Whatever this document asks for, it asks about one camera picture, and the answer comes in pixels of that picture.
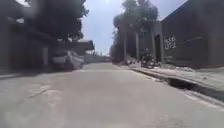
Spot large dark tree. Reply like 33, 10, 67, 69
25, 0, 90, 44

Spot raised concrete pavement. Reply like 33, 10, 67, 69
120, 61, 224, 103

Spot white car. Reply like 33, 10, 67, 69
51, 50, 85, 71

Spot dark wall with graffiti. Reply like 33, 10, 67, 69
160, 0, 224, 69

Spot tall tree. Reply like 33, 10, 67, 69
111, 0, 160, 63

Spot grey concrete road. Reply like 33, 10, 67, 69
0, 62, 224, 128

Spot grey building with pillars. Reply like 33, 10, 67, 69
121, 20, 165, 64

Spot dark building with canopy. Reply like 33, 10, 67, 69
0, 0, 58, 72

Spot low building with flat roof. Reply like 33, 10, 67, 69
55, 39, 96, 57

